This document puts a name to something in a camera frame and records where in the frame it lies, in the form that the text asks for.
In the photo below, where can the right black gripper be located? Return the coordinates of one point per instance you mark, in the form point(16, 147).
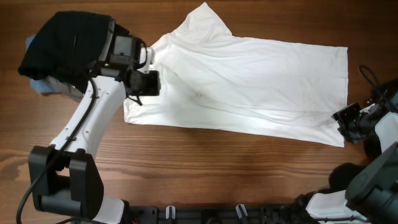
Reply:
point(342, 116)

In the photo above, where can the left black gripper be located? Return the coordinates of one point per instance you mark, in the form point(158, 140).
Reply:
point(154, 84)

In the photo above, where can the white t-shirt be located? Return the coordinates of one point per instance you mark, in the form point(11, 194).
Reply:
point(213, 80)

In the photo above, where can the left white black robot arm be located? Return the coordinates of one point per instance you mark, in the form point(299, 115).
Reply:
point(64, 177)

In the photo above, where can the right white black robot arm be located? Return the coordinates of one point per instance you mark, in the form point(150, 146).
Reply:
point(371, 197)

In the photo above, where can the dark object at right edge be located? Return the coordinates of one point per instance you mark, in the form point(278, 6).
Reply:
point(341, 176)

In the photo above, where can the grey folded garment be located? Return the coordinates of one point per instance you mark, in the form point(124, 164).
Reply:
point(66, 89)

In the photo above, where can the black folded garment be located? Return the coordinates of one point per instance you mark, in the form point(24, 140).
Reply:
point(65, 46)

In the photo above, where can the light blue folded cloth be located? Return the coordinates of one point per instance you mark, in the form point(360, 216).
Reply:
point(40, 86)

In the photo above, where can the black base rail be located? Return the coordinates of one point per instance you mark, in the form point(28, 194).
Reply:
point(266, 214)

